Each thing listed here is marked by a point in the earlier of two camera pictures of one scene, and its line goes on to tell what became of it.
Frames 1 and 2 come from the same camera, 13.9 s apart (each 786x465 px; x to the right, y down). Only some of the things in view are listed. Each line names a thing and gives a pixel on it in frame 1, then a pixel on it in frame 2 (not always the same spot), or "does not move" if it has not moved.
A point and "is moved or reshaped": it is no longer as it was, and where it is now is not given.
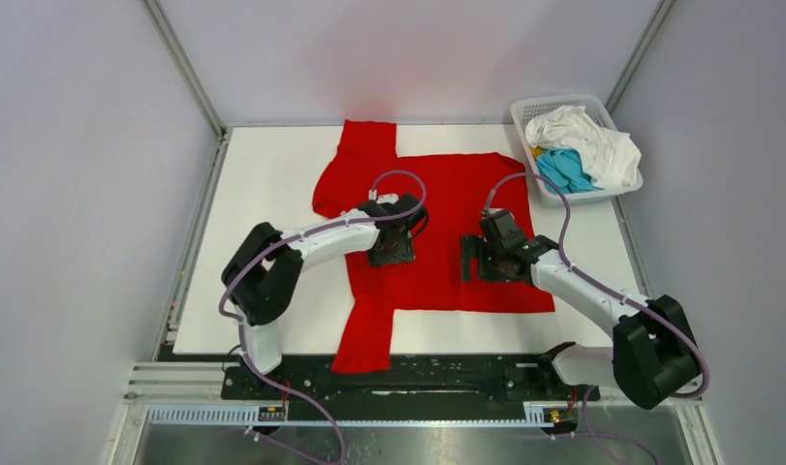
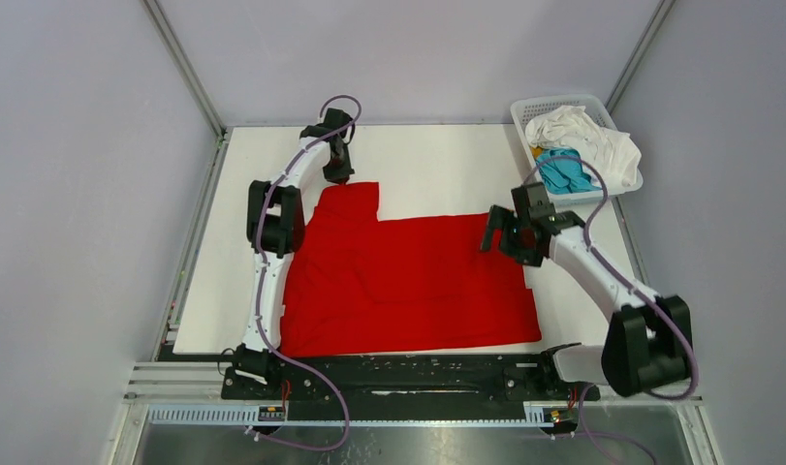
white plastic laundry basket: x=524 y=108 does not move
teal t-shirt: x=564 y=167 does not move
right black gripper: x=476 y=246 to x=502 y=218
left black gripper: x=401 y=255 to x=340 y=175
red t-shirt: x=460 y=194 is moved or reshaped
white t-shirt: x=612 y=159 does not move
